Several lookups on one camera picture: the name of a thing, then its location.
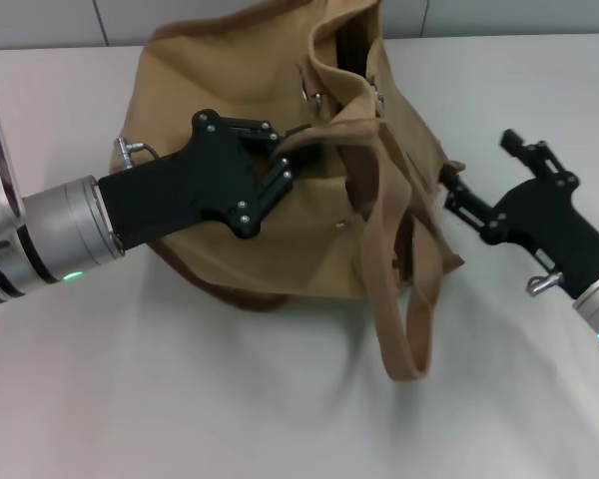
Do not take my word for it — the left gripper silver cable connector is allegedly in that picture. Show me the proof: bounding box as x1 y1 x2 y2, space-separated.
112 137 160 172

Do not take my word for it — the khaki canvas food bag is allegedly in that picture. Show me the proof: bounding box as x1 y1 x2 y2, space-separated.
107 0 468 383

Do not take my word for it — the gripper silver cable connector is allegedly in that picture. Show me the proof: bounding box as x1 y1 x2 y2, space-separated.
112 137 160 172
526 271 565 297

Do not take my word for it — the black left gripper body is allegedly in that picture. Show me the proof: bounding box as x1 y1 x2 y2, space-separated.
97 108 270 250

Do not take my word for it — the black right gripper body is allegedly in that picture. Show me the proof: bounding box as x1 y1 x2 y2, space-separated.
481 172 599 299

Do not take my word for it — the right gripper silver cable connector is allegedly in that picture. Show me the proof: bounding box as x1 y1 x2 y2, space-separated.
526 271 565 297

